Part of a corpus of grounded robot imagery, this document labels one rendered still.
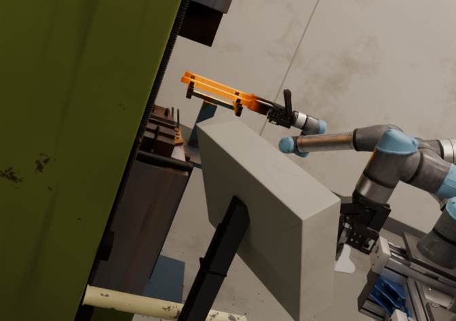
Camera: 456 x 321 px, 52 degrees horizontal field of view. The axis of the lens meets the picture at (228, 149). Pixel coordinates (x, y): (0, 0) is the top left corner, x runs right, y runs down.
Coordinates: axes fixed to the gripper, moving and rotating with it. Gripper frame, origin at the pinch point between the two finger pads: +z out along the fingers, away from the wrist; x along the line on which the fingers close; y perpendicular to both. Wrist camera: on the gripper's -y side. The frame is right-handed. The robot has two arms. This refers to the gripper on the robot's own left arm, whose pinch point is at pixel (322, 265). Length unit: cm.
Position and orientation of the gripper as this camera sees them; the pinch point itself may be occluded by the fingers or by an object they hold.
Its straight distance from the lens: 115.0
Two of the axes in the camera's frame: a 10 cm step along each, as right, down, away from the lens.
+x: 2.1, -2.6, 9.4
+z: -3.6, 8.8, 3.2
